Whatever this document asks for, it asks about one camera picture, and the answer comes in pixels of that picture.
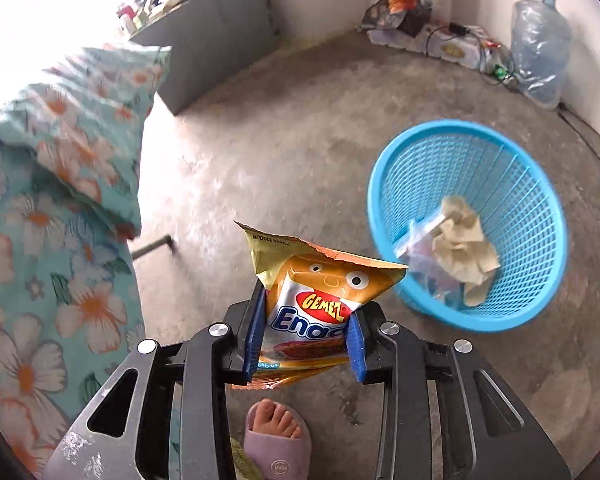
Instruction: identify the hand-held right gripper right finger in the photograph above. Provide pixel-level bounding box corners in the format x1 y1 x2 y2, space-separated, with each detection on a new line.
346 305 573 480

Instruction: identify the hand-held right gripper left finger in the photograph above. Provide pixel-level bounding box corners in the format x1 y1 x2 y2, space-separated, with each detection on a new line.
42 280 268 480

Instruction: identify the orange snack packet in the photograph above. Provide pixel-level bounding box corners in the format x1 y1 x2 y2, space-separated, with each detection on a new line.
232 220 408 392

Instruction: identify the blue plastic wastebasket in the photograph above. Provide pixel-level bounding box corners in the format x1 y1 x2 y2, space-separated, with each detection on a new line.
367 120 567 333

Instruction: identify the person's foot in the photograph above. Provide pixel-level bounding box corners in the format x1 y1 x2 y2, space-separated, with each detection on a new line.
245 399 303 441

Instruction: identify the purple slipper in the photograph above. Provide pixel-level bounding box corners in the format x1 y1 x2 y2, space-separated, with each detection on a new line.
242 405 312 480

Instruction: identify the black bed leg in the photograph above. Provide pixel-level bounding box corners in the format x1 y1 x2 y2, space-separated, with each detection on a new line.
130 235 176 261

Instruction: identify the floral light blue blanket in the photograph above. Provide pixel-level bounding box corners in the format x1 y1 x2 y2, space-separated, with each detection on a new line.
0 42 173 478

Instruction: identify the grey nightstand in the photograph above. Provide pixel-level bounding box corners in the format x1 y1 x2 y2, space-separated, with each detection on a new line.
127 0 281 116

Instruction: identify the white printed package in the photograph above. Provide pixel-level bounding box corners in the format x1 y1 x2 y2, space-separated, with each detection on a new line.
367 22 486 68

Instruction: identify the black orange bag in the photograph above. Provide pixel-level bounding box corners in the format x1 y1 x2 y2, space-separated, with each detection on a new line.
362 0 436 38

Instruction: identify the large blue water bottle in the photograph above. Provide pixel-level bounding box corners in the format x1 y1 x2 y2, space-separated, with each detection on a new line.
510 0 573 111

